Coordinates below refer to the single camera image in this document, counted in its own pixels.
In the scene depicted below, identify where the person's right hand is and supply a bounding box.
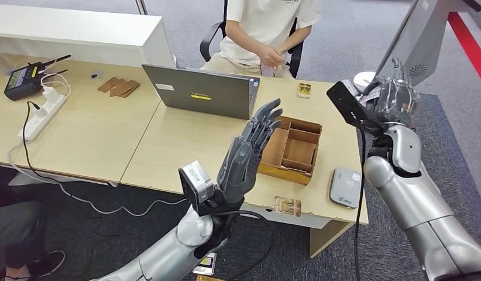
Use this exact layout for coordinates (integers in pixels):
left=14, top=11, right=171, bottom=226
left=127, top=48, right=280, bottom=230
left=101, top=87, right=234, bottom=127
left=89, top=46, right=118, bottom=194
left=257, top=43, right=284, bottom=68

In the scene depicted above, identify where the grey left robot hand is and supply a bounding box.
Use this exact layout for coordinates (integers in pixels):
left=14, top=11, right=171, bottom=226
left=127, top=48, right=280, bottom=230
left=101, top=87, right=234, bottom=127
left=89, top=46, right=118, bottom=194
left=216, top=98, right=284, bottom=204

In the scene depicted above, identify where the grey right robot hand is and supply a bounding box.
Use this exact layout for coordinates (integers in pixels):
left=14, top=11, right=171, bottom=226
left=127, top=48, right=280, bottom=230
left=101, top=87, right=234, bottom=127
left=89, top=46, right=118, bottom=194
left=370, top=57, right=420, bottom=129

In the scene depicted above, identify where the white ID card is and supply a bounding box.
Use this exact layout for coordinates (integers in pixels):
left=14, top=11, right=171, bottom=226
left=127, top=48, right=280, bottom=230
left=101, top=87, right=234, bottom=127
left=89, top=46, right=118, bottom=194
left=358, top=87, right=382, bottom=107

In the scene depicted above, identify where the small gold key card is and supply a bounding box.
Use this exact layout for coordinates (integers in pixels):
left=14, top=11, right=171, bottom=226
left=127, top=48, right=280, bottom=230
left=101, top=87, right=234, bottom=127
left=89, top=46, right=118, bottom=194
left=296, top=82, right=312, bottom=100

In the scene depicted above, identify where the wooden compartment box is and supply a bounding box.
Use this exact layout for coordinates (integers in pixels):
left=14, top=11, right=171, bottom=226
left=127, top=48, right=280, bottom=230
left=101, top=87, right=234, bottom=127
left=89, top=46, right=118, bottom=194
left=257, top=115, right=324, bottom=186

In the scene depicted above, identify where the gold patterned card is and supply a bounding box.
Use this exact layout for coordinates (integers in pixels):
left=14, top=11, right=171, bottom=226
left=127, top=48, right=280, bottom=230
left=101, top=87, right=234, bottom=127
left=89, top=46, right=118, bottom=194
left=274, top=196, right=303, bottom=218

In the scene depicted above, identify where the grey card reader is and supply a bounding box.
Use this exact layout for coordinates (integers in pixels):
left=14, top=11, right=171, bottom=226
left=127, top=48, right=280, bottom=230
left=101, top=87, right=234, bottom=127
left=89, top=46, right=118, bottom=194
left=328, top=166, right=363, bottom=210

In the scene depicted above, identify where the white and black floor card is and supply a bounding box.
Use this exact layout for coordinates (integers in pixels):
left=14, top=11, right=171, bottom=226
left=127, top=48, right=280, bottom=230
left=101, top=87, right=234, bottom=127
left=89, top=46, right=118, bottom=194
left=192, top=252, right=218, bottom=277

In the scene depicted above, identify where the seated person in dark trousers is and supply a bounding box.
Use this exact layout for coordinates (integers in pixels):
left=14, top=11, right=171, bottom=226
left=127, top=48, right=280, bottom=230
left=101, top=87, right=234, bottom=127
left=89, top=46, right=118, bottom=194
left=0, top=166, right=67, bottom=281

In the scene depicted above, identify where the white round object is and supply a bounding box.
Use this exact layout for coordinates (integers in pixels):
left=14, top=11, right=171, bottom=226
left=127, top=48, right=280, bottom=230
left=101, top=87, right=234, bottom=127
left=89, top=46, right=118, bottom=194
left=353, top=71, right=377, bottom=94

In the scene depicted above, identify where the black office chair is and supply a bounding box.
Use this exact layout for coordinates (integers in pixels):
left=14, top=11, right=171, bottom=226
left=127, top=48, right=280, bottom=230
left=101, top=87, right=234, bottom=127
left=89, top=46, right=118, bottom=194
left=200, top=0, right=305, bottom=79

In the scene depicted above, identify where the grey monitor with stand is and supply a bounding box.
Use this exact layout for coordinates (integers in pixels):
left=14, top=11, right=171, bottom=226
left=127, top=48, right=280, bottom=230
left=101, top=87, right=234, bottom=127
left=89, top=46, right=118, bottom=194
left=374, top=0, right=481, bottom=88

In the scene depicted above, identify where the grey laptop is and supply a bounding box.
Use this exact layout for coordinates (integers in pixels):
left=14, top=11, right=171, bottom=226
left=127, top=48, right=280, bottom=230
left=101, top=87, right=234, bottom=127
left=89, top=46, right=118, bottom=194
left=142, top=63, right=262, bottom=120

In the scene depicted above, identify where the brown wooden piece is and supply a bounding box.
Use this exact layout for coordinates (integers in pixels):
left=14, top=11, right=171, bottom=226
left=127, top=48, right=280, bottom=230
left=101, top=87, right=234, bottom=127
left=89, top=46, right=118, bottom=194
left=97, top=76, right=119, bottom=93
left=120, top=80, right=141, bottom=98
left=109, top=79, right=135, bottom=97

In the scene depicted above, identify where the white counter cabinet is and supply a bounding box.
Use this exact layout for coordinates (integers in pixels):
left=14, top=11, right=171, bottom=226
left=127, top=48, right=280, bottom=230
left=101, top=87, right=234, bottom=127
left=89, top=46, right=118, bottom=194
left=0, top=4, right=176, bottom=68

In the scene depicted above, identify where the white usb charger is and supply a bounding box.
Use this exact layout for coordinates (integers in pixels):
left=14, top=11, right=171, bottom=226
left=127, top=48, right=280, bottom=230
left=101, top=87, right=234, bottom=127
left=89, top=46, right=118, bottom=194
left=42, top=85, right=60, bottom=103

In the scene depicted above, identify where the white power strip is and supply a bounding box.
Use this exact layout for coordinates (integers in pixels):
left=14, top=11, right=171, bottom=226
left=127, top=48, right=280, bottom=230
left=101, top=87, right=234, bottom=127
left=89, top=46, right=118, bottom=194
left=18, top=92, right=67, bottom=142

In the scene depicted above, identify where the black handheld controller with antennas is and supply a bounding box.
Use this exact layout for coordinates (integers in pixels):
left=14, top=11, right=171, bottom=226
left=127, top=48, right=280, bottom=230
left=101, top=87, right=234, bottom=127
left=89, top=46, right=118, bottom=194
left=3, top=53, right=72, bottom=101

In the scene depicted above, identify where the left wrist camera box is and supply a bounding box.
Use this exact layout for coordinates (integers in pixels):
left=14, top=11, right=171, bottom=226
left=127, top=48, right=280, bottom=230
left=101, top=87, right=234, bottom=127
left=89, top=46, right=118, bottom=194
left=177, top=160, right=215, bottom=216

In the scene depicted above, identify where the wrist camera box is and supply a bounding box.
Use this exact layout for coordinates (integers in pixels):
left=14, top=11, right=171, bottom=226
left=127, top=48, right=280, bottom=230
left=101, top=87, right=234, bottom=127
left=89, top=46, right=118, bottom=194
left=177, top=160, right=215, bottom=216
left=326, top=79, right=384, bottom=136

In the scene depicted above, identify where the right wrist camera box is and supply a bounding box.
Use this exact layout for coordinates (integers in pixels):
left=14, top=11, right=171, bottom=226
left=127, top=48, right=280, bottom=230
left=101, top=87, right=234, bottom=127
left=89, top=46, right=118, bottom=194
left=326, top=79, right=384, bottom=136

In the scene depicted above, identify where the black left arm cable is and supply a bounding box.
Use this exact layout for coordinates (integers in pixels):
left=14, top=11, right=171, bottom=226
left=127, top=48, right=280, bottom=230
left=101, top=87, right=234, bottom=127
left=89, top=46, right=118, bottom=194
left=203, top=210, right=275, bottom=281

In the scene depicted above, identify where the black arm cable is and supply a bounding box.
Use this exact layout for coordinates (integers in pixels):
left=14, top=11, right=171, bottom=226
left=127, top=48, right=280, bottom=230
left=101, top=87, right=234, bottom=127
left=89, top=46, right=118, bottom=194
left=203, top=210, right=275, bottom=281
left=351, top=112, right=367, bottom=281

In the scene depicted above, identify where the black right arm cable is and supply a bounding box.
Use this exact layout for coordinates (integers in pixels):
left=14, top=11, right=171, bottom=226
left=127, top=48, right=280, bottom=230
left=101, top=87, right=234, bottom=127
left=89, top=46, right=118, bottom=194
left=351, top=112, right=367, bottom=281

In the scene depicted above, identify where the long white cable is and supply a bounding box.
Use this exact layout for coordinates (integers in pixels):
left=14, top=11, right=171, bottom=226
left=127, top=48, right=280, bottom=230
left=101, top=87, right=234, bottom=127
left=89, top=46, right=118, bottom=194
left=8, top=144, right=187, bottom=217

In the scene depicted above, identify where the looped white charging cable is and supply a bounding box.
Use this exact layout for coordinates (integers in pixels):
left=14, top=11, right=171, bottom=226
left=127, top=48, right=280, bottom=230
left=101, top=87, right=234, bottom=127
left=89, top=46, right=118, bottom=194
left=38, top=61, right=72, bottom=98

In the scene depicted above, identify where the black power cable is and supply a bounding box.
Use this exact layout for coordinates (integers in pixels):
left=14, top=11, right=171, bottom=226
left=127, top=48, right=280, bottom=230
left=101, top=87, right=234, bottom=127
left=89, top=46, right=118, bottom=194
left=21, top=100, right=71, bottom=185

